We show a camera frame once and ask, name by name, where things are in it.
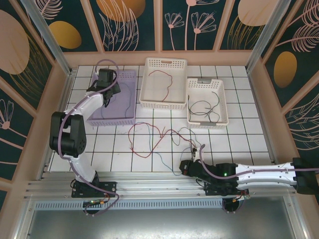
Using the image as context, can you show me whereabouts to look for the red cable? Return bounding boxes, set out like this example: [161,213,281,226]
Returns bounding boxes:
[128,121,200,159]
[148,70,174,103]

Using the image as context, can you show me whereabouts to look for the purple perforated plastic basket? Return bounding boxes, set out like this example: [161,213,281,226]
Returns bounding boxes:
[85,69,138,127]

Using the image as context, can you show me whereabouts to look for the large white perforated basket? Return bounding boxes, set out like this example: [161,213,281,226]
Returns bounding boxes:
[139,57,188,110]

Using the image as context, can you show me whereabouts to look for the grey metal sheet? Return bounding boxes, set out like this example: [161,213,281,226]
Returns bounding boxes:
[14,199,307,239]

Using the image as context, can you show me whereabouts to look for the beige circle gold lines panel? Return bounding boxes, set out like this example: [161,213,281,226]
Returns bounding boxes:
[218,0,274,51]
[0,0,56,112]

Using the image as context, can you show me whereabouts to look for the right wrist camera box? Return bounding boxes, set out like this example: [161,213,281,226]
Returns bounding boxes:
[190,143,206,162]

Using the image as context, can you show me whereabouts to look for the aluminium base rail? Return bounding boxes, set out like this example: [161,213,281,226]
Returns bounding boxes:
[24,171,296,201]

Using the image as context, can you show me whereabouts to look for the aluminium side rail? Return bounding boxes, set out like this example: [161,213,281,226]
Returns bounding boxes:
[245,69,284,176]
[39,71,75,181]

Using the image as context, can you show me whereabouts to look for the grey slotted cable duct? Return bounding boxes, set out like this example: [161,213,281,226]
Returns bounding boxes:
[34,200,226,210]

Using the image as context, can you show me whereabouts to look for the small circuit board with wires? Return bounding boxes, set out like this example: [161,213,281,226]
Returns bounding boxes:
[83,198,114,209]
[230,193,251,203]

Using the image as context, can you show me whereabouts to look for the orange circle leaves wall panel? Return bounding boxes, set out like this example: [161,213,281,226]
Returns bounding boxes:
[88,0,160,52]

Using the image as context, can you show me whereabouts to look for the aluminium corner post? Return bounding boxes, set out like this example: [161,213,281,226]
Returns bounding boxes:
[245,0,291,73]
[20,0,76,77]

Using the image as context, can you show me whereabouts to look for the lilac camera cable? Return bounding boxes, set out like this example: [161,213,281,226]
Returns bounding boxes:
[57,59,122,218]
[198,149,319,215]

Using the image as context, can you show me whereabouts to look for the small white basket grey handles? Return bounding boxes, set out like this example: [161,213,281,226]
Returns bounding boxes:
[186,78,229,130]

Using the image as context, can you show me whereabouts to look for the pink flowers wall panel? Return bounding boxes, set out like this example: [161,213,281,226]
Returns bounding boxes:
[161,0,220,52]

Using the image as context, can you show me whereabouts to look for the single pink flower wall panel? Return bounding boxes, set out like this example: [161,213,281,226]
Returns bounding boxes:
[0,74,35,180]

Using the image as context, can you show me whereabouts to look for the pink fern leaves wall panel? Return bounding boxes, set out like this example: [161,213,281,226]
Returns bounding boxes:
[283,91,319,179]

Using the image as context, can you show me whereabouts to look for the orange oval feather wall panel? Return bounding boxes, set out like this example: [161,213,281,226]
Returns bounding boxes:
[261,0,319,109]

